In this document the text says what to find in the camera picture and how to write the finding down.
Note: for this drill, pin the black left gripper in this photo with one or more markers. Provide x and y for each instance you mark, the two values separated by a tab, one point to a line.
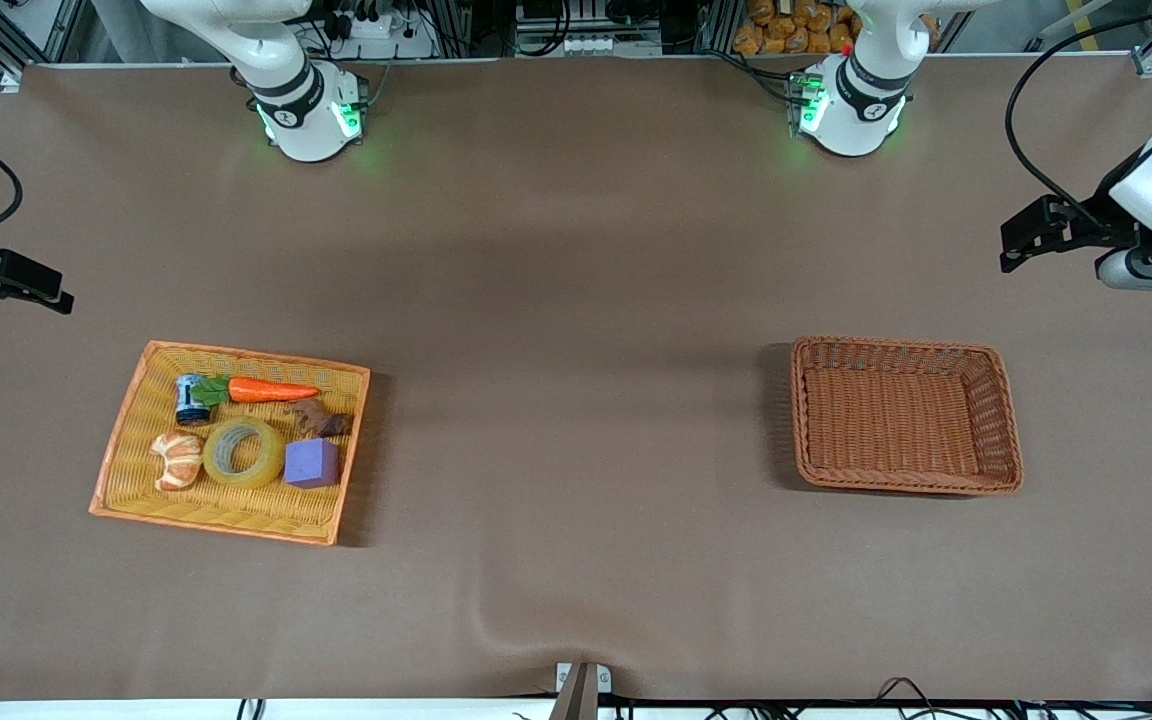
1099	228

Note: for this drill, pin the yellow clear tape roll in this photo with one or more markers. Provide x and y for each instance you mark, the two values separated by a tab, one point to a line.
246	483

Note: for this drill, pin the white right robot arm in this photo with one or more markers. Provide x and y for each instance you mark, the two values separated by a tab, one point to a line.
306	110

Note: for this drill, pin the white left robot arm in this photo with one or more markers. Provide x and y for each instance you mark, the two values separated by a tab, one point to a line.
861	100

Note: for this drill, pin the orange wicker basket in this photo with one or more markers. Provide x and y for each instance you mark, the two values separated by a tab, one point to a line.
136	440

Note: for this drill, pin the small blue printed can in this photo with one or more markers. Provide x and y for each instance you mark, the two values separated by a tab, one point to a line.
191	400

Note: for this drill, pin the toy croissant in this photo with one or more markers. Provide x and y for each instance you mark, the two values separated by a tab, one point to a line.
176	462

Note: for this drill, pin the brown wicker basket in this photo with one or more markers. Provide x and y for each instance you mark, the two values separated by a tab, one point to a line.
886	420

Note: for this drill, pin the orange toy carrot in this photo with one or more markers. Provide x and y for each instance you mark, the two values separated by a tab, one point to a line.
266	390

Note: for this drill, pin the bag of orange snacks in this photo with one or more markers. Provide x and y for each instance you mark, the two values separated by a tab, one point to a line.
786	30

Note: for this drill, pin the brown toy lion figure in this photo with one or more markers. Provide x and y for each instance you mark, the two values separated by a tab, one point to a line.
321	420

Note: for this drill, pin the purple foam cube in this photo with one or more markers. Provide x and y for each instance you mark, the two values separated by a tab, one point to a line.
312	463

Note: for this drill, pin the white power strip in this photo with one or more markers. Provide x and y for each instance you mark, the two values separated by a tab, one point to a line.
381	30

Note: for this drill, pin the grey metal camera bracket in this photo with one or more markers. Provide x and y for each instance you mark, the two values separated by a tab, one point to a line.
583	690

